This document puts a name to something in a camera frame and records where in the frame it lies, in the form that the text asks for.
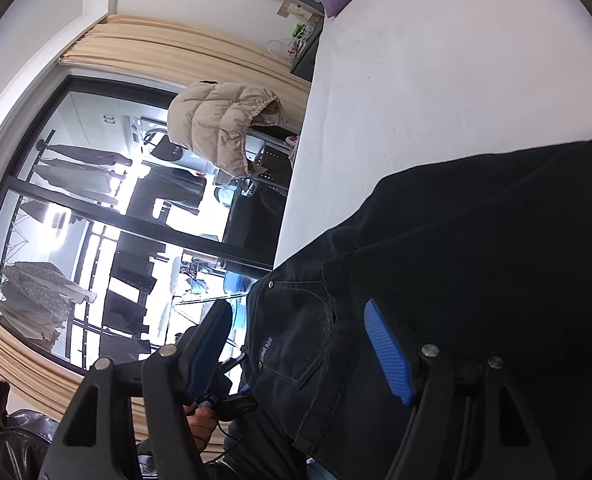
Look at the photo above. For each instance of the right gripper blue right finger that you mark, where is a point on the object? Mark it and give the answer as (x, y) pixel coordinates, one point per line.
(393, 362)

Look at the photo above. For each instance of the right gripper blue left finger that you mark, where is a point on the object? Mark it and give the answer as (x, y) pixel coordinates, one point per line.
(200, 349)

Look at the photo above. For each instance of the black denim pants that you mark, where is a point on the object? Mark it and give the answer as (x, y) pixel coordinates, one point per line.
(484, 261)

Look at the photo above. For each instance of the black jacket left forearm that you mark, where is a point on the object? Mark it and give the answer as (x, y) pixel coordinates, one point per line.
(25, 437)

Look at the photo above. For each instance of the person left hand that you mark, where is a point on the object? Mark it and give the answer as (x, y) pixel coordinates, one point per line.
(203, 422)

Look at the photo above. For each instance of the beige puffer jacket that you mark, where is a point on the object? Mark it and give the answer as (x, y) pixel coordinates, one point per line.
(212, 120)

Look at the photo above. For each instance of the white bed mattress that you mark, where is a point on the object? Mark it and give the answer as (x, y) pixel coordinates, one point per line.
(402, 83)

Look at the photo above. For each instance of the dark grey nightstand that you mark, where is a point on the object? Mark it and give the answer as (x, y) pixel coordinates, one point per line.
(303, 64)

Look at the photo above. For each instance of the beige curtain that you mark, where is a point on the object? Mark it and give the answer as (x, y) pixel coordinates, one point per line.
(157, 51)

